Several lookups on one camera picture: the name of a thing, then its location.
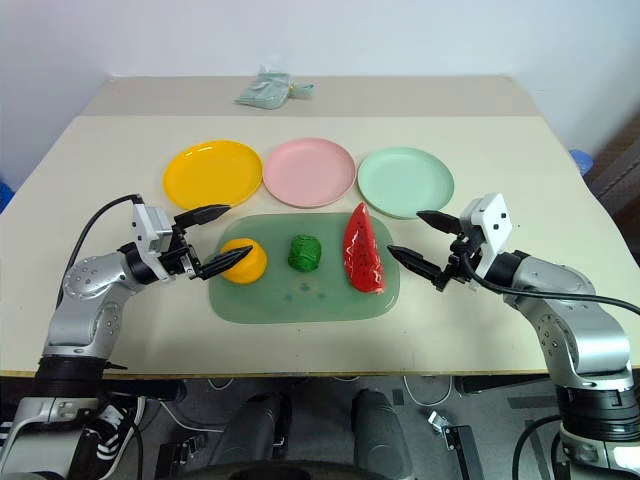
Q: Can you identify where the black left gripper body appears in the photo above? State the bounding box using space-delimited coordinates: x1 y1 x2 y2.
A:
158 224 201 281

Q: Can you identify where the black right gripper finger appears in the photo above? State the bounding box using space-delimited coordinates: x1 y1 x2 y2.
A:
415 209 462 234
386 244 444 283

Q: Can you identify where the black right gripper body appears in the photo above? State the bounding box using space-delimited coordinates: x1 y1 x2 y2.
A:
433 227 484 294

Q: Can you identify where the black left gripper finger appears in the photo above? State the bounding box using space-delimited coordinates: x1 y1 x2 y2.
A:
173 203 233 229
191 245 255 282

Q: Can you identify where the yellow pepper toy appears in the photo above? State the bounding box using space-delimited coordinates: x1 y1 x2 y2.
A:
219 238 268 286

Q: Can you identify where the yellow plate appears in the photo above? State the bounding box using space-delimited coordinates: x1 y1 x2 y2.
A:
162 139 264 211

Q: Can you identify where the light green plate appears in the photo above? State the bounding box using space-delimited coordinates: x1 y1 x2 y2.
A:
356 146 456 220

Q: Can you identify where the green vegetable toy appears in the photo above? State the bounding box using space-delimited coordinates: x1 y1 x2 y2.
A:
287 233 322 273

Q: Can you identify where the pink plate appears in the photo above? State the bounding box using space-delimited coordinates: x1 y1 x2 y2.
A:
263 137 357 208

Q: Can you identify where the red watermelon slice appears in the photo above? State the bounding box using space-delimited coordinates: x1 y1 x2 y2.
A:
342 202 389 294

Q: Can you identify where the green translucent tray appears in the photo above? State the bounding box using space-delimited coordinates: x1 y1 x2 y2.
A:
208 212 402 325

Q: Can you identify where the caster wheel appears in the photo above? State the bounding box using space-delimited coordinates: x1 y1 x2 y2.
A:
426 409 452 437

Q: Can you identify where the dark rounded shape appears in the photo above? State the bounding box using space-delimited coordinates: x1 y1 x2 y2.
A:
219 392 292 466
351 389 416 480

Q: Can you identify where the brown woven furniture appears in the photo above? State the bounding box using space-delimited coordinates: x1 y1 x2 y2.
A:
584 118 640 229

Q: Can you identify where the black shoe with white stripes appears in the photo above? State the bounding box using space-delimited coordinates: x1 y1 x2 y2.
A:
74 397 147 480

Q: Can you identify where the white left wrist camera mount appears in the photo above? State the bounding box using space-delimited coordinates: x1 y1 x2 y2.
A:
130 199 174 281

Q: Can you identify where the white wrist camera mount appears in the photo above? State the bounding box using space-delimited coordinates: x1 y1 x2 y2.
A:
458 192 514 266
130 199 174 281

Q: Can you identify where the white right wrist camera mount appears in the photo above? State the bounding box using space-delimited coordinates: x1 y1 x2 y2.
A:
458 192 514 266

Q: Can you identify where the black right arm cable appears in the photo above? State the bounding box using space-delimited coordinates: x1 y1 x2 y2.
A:
459 249 640 317

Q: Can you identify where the black table frame bar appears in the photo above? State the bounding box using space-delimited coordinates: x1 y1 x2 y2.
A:
453 373 554 397

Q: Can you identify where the white floor cable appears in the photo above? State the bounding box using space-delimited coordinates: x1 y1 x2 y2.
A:
401 374 454 407

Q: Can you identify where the black metal bracket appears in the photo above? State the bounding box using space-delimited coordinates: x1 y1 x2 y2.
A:
439 423 477 480

